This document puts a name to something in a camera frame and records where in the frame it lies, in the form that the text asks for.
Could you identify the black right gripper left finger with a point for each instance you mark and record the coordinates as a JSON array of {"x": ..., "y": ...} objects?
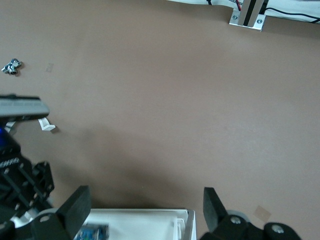
[{"x": 72, "y": 212}]

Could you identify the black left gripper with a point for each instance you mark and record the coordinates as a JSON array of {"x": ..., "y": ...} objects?
[{"x": 22, "y": 180}]

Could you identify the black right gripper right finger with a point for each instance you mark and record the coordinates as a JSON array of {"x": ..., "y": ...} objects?
[{"x": 215, "y": 217}]

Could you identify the yellow push button blue block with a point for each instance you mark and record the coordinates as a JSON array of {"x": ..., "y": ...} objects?
[{"x": 95, "y": 233}]

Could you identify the brown tape patch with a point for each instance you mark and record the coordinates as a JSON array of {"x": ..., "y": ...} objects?
[{"x": 262, "y": 213}]

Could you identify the white curved pipe clamp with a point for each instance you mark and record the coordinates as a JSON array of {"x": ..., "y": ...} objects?
[{"x": 46, "y": 127}]

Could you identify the chrome tee fitting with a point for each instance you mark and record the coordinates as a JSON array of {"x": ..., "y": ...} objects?
[{"x": 12, "y": 66}]

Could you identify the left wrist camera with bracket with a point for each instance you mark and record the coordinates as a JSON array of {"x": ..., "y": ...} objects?
[{"x": 22, "y": 107}]

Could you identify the aluminium camera post with bracket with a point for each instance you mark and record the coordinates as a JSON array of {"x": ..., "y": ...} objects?
[{"x": 247, "y": 12}]

